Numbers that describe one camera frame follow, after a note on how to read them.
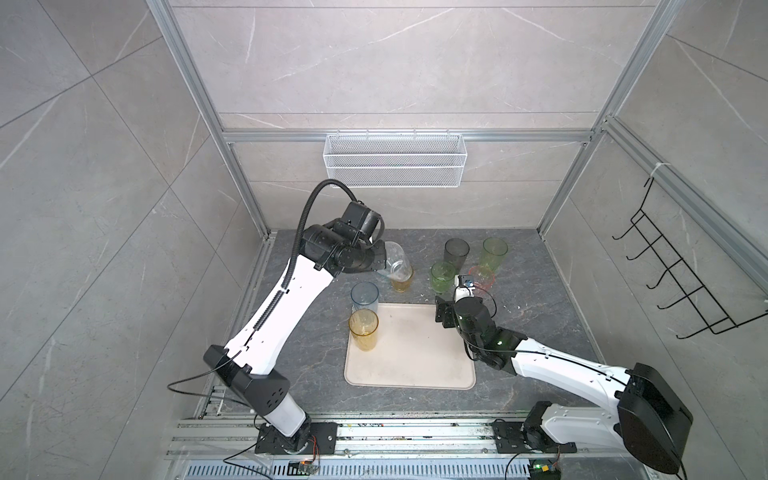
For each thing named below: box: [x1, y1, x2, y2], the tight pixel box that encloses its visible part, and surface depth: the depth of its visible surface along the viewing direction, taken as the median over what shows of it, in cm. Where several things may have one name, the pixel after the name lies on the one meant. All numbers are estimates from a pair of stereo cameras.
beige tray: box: [344, 303, 476, 390], surface depth 88 cm
